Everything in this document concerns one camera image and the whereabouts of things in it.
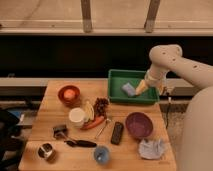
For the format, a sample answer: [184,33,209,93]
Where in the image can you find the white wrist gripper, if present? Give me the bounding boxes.
[135,69,166,95]

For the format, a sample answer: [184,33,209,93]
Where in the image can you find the light blue towel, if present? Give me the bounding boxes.
[138,139,165,160]

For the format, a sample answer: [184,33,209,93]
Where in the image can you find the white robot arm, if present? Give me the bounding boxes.
[136,44,213,171]

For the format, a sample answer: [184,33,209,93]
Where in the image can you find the white cup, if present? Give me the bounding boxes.
[69,108,86,127]

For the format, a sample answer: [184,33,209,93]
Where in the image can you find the metal cup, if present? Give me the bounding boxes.
[37,143,56,161]

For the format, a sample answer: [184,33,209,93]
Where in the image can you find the grey blue sponge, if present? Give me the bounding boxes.
[122,83,136,97]

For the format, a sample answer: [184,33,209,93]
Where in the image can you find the green plastic tray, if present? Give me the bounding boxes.
[108,69,159,105]

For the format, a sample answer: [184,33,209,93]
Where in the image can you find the purple bowl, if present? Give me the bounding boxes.
[125,112,153,140]

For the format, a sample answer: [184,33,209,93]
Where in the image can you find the dark red grapes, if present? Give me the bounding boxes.
[94,98,109,116]

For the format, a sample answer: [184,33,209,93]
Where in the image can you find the metal spoon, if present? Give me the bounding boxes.
[95,118,111,140]

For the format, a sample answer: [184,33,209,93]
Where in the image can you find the black remote control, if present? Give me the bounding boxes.
[111,122,124,145]

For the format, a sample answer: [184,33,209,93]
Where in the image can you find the orange carrot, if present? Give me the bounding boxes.
[82,116,105,130]

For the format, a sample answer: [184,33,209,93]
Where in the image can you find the banana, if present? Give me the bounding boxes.
[84,101,95,120]

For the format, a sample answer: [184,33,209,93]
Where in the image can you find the red bowl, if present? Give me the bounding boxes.
[58,85,80,106]

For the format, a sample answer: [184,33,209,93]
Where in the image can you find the orange fruit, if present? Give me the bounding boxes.
[64,89,75,100]

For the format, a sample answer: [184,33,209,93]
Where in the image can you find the blue small bowl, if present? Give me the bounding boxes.
[93,146,110,165]

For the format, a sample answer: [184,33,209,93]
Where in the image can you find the dark metal clip tool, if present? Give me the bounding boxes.
[53,125,68,139]

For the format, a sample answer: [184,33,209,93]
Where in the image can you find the black chair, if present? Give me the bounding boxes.
[0,109,23,171]

